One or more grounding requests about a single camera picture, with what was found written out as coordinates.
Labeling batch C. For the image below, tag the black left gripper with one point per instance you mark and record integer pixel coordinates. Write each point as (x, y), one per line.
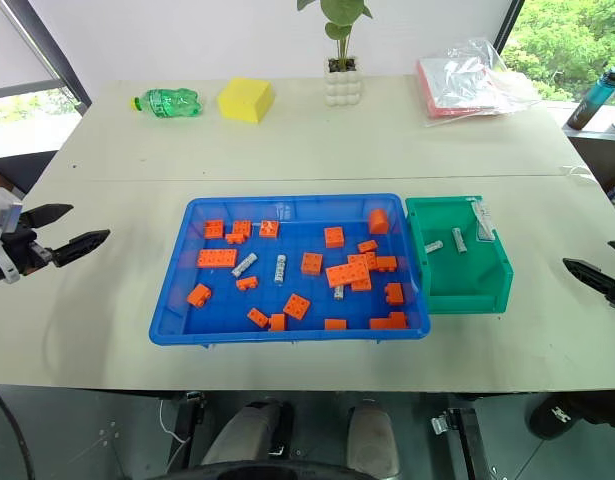
(27, 247)

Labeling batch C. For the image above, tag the green plastic bin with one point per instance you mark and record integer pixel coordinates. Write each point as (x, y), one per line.
(462, 277)

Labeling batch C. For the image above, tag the orange square block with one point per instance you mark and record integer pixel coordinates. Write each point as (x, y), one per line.
(311, 263)
(241, 227)
(334, 237)
(297, 306)
(213, 229)

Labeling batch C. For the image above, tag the orange small block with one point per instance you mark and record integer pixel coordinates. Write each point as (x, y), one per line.
(233, 238)
(386, 264)
(335, 324)
(380, 324)
(367, 246)
(399, 320)
(394, 293)
(199, 295)
(246, 283)
(362, 285)
(258, 317)
(277, 323)

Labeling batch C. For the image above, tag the orange long block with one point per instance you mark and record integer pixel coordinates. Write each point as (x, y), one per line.
(216, 258)
(363, 258)
(348, 274)

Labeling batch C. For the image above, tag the black shoe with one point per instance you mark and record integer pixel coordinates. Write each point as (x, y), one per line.
(562, 415)

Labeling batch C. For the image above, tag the teal water bottle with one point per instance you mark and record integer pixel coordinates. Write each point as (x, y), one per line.
(592, 100)

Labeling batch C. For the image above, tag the green plastic bottle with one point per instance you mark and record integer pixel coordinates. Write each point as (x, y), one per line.
(169, 103)

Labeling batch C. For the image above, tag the orange block with white mark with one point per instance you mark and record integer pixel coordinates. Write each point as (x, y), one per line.
(269, 229)

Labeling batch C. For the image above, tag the yellow sponge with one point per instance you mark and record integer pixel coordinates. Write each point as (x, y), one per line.
(244, 100)

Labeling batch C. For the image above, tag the clear bag with red folder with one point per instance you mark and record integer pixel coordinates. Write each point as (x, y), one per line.
(467, 85)

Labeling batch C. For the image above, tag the orange rounded block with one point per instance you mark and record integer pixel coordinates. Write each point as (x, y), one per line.
(379, 221)

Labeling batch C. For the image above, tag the blue plastic tray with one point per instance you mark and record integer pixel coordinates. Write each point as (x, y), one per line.
(292, 310)

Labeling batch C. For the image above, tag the grey rounded leg cover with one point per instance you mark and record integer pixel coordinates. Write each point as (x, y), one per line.
(247, 430)
(372, 435)

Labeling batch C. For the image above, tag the white bubble plant pot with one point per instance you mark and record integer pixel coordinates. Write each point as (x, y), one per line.
(342, 85)

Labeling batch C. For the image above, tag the green leafy plant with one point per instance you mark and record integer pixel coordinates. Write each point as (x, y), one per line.
(339, 15)

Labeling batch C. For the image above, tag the black table leg bracket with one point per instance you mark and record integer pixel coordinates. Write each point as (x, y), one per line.
(462, 435)

